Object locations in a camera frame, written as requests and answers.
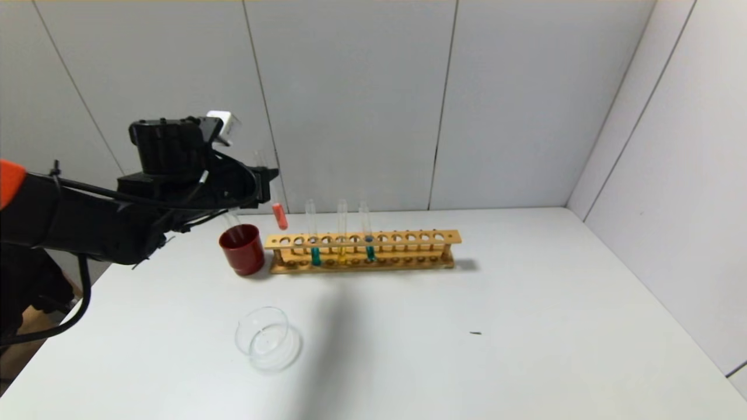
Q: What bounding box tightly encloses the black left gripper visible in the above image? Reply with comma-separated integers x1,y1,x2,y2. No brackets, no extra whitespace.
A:
211,154,280,209

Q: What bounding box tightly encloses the test tube with red pigment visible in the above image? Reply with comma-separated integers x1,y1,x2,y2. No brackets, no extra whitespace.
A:
254,150,289,230

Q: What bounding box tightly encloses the test tube with teal-blue pigment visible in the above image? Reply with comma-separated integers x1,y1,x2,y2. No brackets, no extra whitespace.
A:
306,199,323,267
359,202,376,262

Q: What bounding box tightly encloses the test tube with yellow pigment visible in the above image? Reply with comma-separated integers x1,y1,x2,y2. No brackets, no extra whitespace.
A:
337,199,349,265

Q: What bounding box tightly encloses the wooden test tube rack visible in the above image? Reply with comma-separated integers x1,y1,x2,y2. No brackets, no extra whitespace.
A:
266,229,462,275

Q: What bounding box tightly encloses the dark red cup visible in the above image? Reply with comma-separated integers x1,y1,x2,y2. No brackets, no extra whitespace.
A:
219,224,266,277

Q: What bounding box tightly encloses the clear glass dish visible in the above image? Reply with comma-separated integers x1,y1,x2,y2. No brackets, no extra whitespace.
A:
235,306,302,372

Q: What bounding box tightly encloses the black office chair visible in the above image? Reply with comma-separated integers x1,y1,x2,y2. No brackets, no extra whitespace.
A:
0,251,80,351

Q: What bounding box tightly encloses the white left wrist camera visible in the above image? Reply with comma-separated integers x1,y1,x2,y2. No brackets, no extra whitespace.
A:
207,110,242,146

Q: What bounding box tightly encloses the thick black cable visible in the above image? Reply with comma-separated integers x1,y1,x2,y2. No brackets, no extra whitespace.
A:
0,255,94,346

